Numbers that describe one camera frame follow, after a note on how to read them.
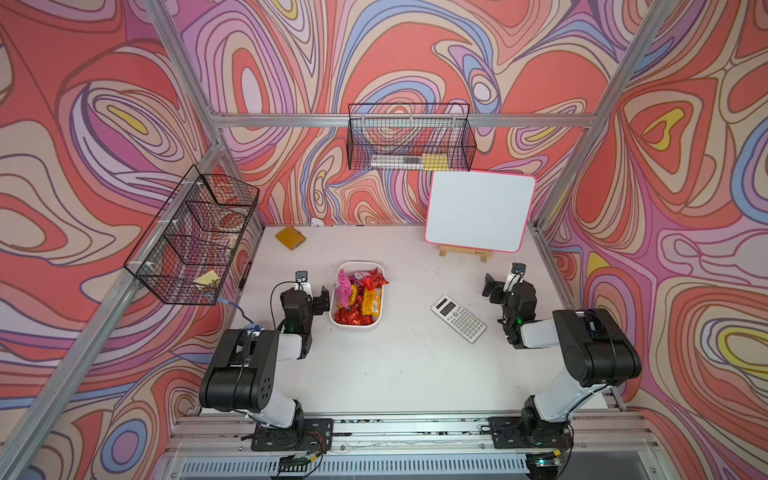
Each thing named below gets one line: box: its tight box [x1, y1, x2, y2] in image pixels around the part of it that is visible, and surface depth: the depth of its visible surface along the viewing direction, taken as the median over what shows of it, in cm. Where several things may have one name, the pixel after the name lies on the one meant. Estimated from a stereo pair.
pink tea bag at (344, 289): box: [336, 269, 353, 308], surface depth 92 cm
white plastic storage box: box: [329, 261, 386, 329], surface depth 93 cm
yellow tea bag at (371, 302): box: [362, 288, 382, 317], surface depth 92 cm
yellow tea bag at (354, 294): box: [348, 284, 359, 307], surface depth 93 cm
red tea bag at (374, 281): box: [360, 268, 389, 290], surface depth 93 cm
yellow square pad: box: [275, 226, 307, 251], surface depth 118 cm
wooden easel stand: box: [439, 245, 493, 263], surface depth 108 cm
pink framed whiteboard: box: [425, 170, 537, 254], surface depth 104 cm
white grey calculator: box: [430, 294, 487, 344], surface depth 95 cm
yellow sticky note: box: [193, 270, 220, 285], surface depth 73 cm
